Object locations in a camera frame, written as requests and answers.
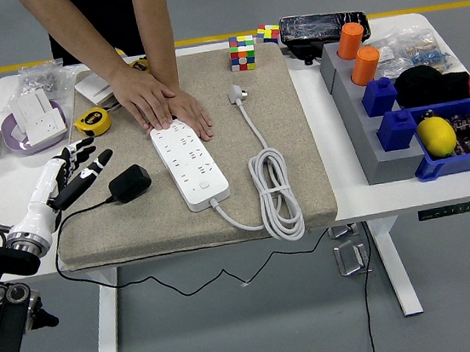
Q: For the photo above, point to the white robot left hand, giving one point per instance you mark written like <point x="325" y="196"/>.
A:
<point x="44" y="193"/>

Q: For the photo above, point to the person's left hand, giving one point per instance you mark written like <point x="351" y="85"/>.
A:
<point x="193" y="116"/>

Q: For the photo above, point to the person's right hand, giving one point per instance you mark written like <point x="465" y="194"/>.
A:
<point x="144" y="101"/>

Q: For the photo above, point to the white power strip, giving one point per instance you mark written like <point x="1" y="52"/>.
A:
<point x="194" y="176"/>

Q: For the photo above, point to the black plug adapter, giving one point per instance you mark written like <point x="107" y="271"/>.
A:
<point x="130" y="182"/>

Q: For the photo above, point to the person's right forearm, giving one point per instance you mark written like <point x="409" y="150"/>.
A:
<point x="71" y="33"/>

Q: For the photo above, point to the person's left forearm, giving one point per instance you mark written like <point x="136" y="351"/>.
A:
<point x="155" y="35"/>

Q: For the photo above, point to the white three-pin plug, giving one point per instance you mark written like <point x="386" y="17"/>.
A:
<point x="236" y="95"/>

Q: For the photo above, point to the yellow tape measure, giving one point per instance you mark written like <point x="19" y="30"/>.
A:
<point x="92" y="122"/>
<point x="140" y="65"/>

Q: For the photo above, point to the purple bowl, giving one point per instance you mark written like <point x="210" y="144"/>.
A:
<point x="12" y="145"/>

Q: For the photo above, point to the colourful puzzle cube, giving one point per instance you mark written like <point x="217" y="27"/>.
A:
<point x="268" y="34"/>
<point x="242" y="54"/>

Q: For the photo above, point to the white blank panel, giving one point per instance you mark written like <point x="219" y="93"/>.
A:
<point x="31" y="104"/>

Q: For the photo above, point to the person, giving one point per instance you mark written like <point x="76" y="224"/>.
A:
<point x="112" y="11"/>

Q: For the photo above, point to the grey-brown mat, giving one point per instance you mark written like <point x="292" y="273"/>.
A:
<point x="139" y="235"/>

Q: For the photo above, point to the clear bag metal screws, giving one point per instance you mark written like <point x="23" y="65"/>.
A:
<point x="41" y="81"/>

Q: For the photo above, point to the black film-wrapped box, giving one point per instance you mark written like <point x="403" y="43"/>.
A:
<point x="311" y="29"/>

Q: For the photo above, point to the orange cylinder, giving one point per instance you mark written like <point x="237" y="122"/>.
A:
<point x="350" y="41"/>
<point x="365" y="67"/>

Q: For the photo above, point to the grey stepped block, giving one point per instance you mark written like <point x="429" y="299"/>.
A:
<point x="369" y="155"/>

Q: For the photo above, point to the blue plastic block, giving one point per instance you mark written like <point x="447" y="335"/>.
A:
<point x="396" y="130"/>
<point x="379" y="98"/>

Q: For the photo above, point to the clear bag white parts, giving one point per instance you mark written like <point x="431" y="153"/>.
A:
<point x="392" y="58"/>

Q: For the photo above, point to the black fabric item red tip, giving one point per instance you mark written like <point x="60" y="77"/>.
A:
<point x="425" y="86"/>

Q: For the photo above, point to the clear bag blue parts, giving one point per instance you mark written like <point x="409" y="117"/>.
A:
<point x="428" y="53"/>

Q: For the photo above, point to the yellow lemon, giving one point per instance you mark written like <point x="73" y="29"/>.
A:
<point x="436" y="137"/>

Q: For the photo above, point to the black table control panel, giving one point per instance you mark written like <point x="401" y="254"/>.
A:
<point x="449" y="210"/>

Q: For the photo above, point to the blue plastic bin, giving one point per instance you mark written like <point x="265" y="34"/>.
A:
<point x="465" y="162"/>

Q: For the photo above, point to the white wall switch panel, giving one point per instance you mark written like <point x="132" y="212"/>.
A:
<point x="93" y="85"/>

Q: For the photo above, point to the white wall socket panel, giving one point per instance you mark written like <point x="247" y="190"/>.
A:
<point x="45" y="127"/>

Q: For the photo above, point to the metal bracket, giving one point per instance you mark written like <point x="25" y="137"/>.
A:
<point x="351" y="258"/>
<point x="342" y="231"/>

